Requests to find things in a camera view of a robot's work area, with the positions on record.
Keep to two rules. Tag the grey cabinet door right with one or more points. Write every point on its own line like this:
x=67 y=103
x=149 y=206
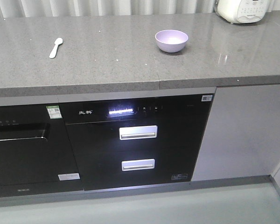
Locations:
x=242 y=136

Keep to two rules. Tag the black built-in dishwasher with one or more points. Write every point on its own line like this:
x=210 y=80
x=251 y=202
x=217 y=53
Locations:
x=35 y=152

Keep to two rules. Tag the lilac plastic bowl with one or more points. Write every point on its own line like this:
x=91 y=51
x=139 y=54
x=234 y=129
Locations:
x=171 y=41

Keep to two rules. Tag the black disinfection cabinet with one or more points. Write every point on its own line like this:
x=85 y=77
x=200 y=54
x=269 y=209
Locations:
x=138 y=141

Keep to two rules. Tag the white pleated curtain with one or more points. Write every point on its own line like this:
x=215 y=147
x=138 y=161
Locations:
x=55 y=8

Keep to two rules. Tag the mint green plastic spoon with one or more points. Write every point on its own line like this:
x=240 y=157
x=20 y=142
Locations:
x=57 y=42

